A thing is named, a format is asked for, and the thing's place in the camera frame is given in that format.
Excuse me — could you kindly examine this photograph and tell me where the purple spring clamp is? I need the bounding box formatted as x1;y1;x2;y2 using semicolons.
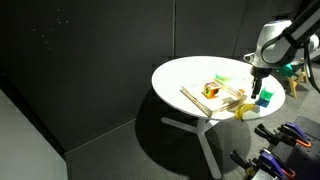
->
254;121;313;149
229;148;297;180

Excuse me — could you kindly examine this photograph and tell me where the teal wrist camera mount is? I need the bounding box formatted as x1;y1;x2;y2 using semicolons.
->
278;63;295;77

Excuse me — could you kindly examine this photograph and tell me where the white panel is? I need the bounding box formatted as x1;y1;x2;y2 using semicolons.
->
0;89;69;180

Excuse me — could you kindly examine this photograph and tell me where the green cube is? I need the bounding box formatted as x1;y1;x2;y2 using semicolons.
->
254;87;275;108

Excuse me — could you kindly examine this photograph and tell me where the wooden chair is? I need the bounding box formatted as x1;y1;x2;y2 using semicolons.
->
285;58;308;99

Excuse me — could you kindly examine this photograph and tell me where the wooden slatted tray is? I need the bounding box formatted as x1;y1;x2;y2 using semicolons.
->
180;78;248;118

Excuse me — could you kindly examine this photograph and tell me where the white table base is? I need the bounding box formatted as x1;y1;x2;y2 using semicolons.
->
161;116;223;180

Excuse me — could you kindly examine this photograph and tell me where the yellow banana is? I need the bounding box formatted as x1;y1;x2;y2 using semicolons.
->
233;103;257;122

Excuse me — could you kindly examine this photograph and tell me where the green translucent bowl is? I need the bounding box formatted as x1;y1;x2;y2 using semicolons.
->
214;70;236;84

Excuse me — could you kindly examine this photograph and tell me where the colourful fabric toy cube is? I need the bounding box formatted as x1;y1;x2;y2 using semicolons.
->
202;80;223;100

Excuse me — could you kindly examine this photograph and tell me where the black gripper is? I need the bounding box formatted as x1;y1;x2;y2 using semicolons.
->
250;65;273;100

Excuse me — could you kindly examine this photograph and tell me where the dark perforated board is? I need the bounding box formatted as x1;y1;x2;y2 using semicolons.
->
273;115;320;180

